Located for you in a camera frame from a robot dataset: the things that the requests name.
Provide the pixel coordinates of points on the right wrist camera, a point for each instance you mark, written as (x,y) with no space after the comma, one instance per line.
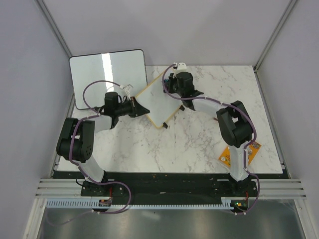
(179,67)

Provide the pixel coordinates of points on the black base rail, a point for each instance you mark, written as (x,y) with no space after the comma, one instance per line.
(121,177)

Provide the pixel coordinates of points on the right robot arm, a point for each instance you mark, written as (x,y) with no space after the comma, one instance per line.
(235,125)

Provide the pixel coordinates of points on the white slotted cable duct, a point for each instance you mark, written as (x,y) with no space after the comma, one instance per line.
(225,204)

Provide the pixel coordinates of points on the black framed large whiteboard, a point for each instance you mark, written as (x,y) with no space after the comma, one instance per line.
(96,74)

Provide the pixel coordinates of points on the aluminium frame rail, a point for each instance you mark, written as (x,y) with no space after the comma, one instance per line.
(264,189)

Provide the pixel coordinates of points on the metal wire whiteboard stand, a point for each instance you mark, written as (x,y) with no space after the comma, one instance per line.
(174,117)

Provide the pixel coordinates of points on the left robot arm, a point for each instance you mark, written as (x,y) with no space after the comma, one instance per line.
(76,139)

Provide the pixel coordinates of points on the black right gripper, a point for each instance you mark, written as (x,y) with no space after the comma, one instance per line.
(168,85)

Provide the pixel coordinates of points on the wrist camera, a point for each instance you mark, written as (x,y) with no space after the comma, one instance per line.
(179,67)
(127,89)

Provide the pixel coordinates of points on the yellow framed small whiteboard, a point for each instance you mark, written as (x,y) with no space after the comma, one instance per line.
(162,107)

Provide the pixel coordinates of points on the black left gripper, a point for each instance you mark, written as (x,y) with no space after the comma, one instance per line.
(137,109)

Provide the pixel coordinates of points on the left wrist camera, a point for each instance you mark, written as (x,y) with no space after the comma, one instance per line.
(127,89)

